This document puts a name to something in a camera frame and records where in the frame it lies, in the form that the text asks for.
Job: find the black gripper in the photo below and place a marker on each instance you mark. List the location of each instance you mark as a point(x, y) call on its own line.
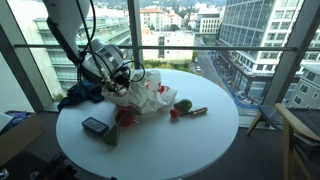
point(121, 78)

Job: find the dark navy cloth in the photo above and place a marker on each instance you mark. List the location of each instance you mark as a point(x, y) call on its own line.
point(80, 95)

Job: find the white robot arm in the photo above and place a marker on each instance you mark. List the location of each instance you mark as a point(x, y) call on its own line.
point(66, 23)

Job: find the white plastic bag red print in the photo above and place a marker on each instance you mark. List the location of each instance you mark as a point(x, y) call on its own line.
point(150, 93)

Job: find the olive green cloth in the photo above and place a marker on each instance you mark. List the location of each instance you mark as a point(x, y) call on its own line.
point(135, 111)

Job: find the large red ball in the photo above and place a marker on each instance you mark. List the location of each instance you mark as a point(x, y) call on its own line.
point(124, 119)

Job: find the small black box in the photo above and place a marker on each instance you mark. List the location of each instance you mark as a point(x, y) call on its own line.
point(95, 126)

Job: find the green pear shaped toy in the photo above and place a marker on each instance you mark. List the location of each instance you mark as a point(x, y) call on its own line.
point(113, 136)

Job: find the grey vertical window mullion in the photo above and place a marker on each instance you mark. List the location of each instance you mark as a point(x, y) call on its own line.
point(135, 20)

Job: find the small red ball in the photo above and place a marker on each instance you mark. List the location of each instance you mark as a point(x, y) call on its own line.
point(174, 113)

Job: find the green avocado toy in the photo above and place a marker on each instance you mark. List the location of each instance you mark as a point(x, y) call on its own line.
point(183, 105)

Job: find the brown tube with dark cap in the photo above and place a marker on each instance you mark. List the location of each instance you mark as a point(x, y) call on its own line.
point(199, 111)

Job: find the grey slanted window column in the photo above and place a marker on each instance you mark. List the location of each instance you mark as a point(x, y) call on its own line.
point(293, 46)
point(20, 73)

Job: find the blue plastic package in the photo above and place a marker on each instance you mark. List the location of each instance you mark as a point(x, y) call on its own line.
point(20, 117)

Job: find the black floor equipment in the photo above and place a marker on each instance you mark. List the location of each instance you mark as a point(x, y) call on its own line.
point(56, 166)

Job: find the brown cardboard box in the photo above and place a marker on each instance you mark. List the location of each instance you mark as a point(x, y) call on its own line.
point(20, 140)

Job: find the wooden chair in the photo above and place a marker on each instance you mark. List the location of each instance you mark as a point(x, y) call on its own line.
point(291, 133)

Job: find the grey horizontal window rail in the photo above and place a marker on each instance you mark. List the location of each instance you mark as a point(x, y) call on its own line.
point(200, 48)

